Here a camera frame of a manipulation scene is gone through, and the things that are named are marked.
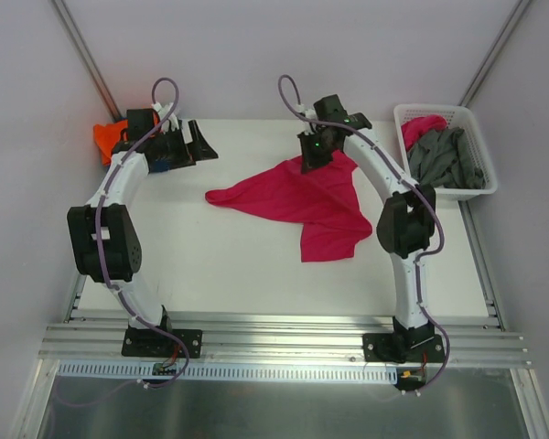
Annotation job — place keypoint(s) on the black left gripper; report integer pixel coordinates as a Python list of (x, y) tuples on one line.
[(183, 146)]

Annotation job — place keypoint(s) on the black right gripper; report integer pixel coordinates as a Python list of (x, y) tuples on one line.
[(312, 159)]

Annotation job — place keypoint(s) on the magenta t shirt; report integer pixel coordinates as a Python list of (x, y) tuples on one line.
[(416, 128), (323, 201)]

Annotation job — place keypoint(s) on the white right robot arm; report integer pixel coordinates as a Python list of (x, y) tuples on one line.
[(408, 218)]

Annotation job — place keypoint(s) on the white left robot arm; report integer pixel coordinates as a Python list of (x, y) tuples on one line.
[(104, 241)]

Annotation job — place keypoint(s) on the grey t shirts in basket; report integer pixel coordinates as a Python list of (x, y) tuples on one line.
[(442, 159)]

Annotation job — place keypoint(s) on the folded blue t shirt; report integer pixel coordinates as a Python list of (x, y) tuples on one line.
[(159, 166)]

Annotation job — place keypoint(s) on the folded orange t shirt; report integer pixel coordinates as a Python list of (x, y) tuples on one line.
[(106, 137)]

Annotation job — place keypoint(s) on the magenta t shirt in basket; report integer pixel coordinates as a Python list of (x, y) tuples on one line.
[(416, 128)]

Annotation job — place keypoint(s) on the white plastic laundry basket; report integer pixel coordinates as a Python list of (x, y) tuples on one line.
[(457, 117)]

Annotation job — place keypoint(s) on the right corner metal post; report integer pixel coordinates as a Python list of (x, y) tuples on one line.
[(511, 23)]

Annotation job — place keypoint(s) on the corner metal post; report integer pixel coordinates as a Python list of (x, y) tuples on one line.
[(511, 23), (84, 53)]

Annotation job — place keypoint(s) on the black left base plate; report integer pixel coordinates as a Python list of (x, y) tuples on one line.
[(146, 343)]

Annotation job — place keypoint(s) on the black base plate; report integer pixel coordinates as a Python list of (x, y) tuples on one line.
[(390, 348), (146, 343)]

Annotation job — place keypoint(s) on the left corner metal post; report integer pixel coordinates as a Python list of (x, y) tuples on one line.
[(84, 53)]

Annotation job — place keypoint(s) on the aluminium mounting rail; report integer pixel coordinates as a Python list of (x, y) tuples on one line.
[(310, 340)]

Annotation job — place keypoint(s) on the white slotted cable duct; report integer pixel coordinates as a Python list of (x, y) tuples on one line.
[(146, 370)]

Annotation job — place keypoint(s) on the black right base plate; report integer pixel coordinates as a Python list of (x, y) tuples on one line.
[(390, 348)]

